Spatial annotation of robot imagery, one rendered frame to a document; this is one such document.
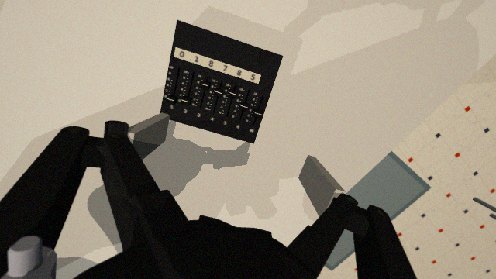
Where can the black lighting desk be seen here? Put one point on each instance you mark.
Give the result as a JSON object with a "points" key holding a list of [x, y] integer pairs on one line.
{"points": [[217, 83]]}

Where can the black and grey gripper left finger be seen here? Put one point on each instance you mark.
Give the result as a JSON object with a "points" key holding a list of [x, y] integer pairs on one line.
{"points": [[34, 210]]}

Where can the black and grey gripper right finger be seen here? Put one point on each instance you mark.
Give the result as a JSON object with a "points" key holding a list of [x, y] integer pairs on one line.
{"points": [[379, 252]]}

